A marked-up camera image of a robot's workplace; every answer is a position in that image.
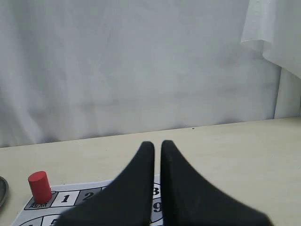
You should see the red cylinder game piece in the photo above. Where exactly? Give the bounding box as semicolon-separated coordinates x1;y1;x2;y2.
28;171;52;204

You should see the white backdrop curtain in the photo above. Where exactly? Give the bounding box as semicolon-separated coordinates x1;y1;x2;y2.
0;0;301;147

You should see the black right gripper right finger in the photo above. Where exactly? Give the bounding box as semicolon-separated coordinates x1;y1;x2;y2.
160;140;272;226

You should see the printed paper game board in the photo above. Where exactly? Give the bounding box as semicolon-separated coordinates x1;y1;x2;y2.
10;173;165;226

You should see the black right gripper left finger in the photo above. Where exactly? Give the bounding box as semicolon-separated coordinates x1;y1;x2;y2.
56;141;155;226

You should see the round steel plate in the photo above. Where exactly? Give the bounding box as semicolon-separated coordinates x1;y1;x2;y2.
0;177;9;207

